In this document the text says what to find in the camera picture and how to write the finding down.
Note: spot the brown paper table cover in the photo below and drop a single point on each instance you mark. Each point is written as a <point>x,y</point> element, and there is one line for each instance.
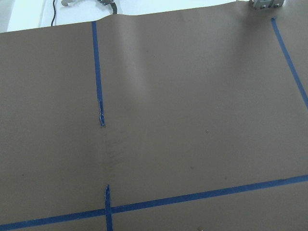
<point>191,120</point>

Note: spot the green handled reacher grabber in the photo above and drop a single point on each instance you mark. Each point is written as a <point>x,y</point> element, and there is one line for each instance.
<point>104,3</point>

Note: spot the aluminium frame post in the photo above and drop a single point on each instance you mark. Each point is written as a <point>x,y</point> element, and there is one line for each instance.
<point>265,4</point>

